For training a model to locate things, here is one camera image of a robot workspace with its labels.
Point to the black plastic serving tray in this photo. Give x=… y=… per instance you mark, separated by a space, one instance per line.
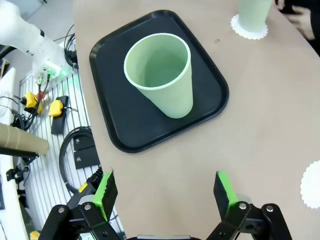
x=120 y=100

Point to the brown cardboard tube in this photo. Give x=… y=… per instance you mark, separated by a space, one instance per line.
x=22 y=138

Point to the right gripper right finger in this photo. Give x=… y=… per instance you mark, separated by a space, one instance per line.
x=222 y=192

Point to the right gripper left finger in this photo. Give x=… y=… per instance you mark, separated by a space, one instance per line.
x=107 y=192

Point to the white scalloped paper coaster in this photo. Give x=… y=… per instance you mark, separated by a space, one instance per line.
x=250 y=35
x=312 y=185

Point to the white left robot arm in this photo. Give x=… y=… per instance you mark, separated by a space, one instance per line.
x=25 y=37

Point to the person's left hand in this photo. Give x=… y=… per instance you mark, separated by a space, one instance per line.
x=302 y=20

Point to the person in black cardigan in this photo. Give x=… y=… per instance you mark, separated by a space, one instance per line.
x=317 y=15

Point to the yellow emergency stop red button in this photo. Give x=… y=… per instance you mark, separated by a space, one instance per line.
x=32 y=102

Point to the yellow enabling switch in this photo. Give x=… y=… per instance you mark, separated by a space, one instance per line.
x=56 y=108

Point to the green plastic cup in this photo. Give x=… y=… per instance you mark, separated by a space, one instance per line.
x=172 y=97
x=252 y=15

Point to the black metal mounting plate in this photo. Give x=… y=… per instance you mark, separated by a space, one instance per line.
x=86 y=153

